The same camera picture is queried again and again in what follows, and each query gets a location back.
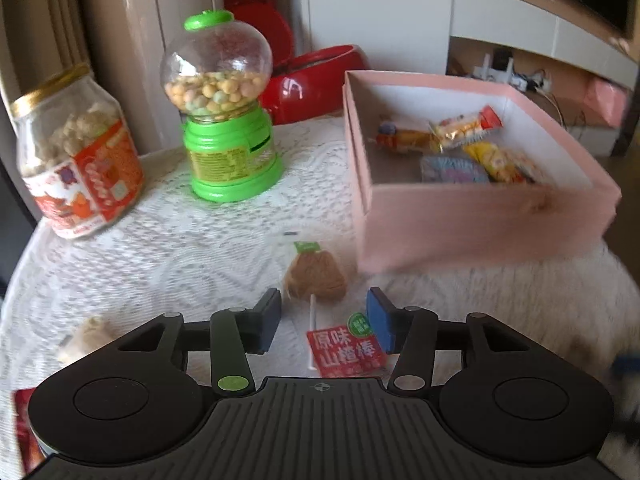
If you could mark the pink item on shelf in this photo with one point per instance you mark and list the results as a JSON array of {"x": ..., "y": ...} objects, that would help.
[{"x": 608, "y": 100}]

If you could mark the blue cartoon snack pack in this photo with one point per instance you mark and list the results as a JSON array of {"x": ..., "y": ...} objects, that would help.
[{"x": 446, "y": 169}]

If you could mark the small beige snack piece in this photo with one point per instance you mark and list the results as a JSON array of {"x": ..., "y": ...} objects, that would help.
[{"x": 91, "y": 335}]

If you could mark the glass snack jar gold lid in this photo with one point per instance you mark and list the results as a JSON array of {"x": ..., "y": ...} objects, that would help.
[{"x": 75, "y": 153}]

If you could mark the white lace tablecloth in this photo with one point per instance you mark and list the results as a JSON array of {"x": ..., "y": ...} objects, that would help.
[{"x": 173, "y": 252}]

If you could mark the hawthorn lollipop packet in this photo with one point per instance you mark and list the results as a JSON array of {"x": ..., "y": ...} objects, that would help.
[{"x": 336, "y": 335}]

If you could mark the red white snack stick packet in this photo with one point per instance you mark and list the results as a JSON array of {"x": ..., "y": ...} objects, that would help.
[{"x": 466, "y": 128}]

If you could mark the yellow gold snack bag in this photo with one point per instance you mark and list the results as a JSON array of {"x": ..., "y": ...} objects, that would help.
[{"x": 502, "y": 164}]

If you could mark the red chicken snack bag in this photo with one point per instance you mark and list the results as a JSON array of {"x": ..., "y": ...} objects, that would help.
[{"x": 31, "y": 454}]

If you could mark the red round lidded bin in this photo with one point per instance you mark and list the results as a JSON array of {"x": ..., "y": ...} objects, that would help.
[{"x": 305, "y": 86}]

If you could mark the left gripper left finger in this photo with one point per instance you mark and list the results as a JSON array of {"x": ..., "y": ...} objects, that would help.
[{"x": 235, "y": 334}]

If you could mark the white tv cabinet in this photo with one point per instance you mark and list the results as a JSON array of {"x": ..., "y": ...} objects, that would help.
[{"x": 565, "y": 45}]

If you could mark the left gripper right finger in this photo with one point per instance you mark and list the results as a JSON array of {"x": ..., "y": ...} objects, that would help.
[{"x": 411, "y": 333}]

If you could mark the pink cardboard box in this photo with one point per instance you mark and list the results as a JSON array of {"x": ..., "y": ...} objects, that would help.
[{"x": 402, "y": 223}]

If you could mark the white router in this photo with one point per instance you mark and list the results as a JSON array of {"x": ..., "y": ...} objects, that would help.
[{"x": 498, "y": 67}]

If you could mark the green gumball candy dispenser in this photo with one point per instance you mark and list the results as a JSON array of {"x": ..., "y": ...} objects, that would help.
[{"x": 213, "y": 73}]

